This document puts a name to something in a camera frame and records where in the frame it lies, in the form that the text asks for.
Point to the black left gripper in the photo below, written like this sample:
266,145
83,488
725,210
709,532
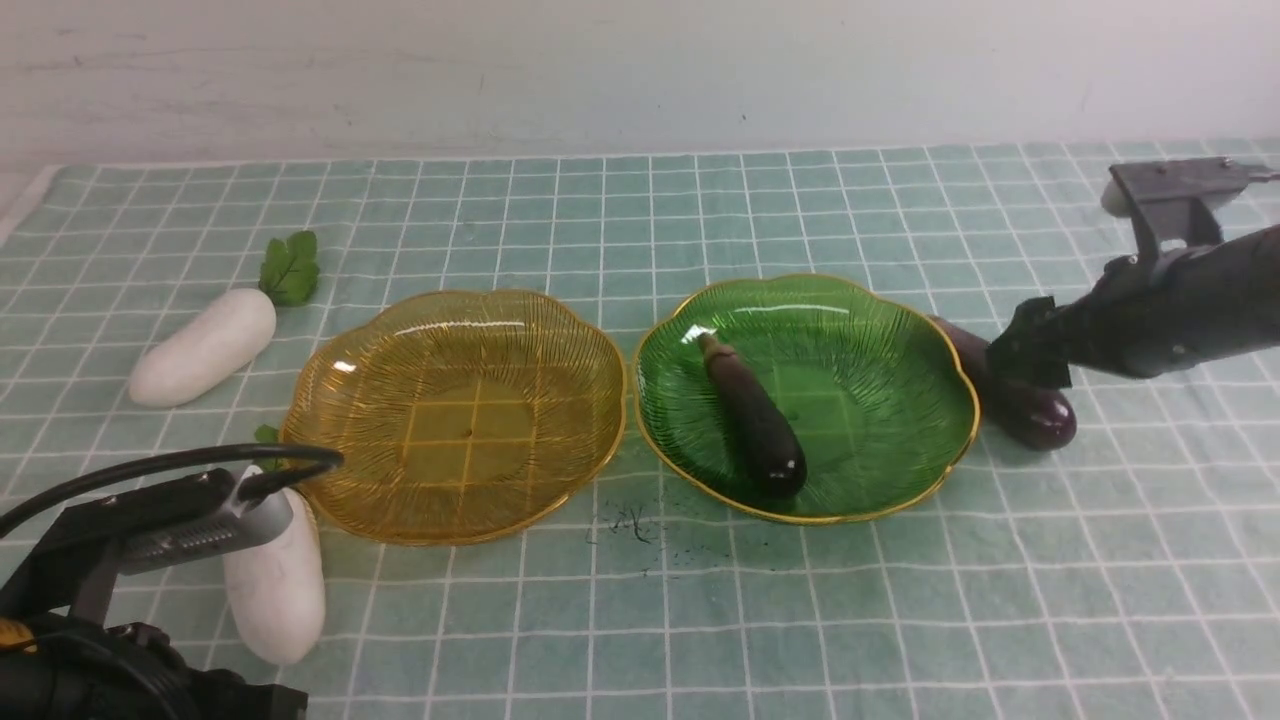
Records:
61,660

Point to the amber plastic plate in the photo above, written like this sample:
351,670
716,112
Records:
463,416

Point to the white radish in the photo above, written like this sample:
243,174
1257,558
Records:
276,591
231,332

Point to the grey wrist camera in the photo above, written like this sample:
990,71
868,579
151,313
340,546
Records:
1171,205
197,517

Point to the purple eggplant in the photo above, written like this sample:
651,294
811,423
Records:
1040,419
761,435

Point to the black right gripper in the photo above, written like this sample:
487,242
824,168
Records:
1217,303

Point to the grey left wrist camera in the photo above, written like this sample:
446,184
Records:
197,517

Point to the green plastic plate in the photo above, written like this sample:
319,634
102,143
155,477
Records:
873,389

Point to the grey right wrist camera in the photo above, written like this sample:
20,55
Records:
1171,205

